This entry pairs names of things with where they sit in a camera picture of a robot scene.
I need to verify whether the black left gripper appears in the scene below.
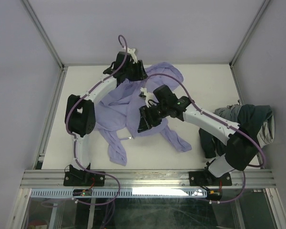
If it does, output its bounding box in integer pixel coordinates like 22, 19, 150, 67
123, 60, 148, 82

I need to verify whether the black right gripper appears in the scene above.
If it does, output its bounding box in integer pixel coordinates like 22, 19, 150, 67
137, 103, 169, 133

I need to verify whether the lilac purple jacket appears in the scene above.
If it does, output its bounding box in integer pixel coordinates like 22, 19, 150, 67
95, 62, 192, 166

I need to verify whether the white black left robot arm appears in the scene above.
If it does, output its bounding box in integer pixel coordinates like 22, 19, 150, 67
65, 48, 147, 186

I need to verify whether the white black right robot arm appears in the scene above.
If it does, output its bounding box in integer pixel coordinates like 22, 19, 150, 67
137, 85, 260, 185

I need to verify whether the dark green grey jacket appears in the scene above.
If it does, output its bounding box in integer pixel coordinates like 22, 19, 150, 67
199, 104, 275, 159

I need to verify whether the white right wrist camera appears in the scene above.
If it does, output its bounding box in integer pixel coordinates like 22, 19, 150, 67
139, 87, 157, 107

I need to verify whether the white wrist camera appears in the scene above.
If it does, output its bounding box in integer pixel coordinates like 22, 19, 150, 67
123, 47, 138, 63
139, 87, 157, 107

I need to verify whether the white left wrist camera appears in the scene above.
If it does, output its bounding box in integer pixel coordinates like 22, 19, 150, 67
123, 47, 138, 63

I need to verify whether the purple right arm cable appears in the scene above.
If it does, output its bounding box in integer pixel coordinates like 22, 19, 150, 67
144, 73, 269, 205

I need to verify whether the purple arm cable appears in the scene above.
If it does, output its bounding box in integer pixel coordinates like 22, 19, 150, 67
65, 34, 121, 206
144, 73, 269, 205

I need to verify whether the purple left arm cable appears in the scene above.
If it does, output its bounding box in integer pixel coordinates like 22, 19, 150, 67
65, 34, 121, 206

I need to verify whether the white slotted cable duct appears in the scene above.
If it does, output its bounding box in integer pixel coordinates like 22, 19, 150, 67
31, 187, 207, 199

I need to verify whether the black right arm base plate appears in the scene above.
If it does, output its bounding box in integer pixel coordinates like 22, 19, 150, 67
188, 171, 232, 187

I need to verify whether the aluminium right frame post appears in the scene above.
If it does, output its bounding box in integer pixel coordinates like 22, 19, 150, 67
228, 0, 272, 66

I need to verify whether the aluminium frame post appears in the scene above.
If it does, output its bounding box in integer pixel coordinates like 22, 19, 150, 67
20, 0, 64, 69
228, 0, 272, 66

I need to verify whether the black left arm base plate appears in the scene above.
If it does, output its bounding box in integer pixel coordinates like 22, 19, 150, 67
63, 170, 105, 187

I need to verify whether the aluminium mounting rail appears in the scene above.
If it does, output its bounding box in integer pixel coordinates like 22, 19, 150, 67
20, 169, 276, 189

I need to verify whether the aluminium left frame post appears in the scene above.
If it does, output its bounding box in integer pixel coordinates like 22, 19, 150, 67
20, 0, 64, 69

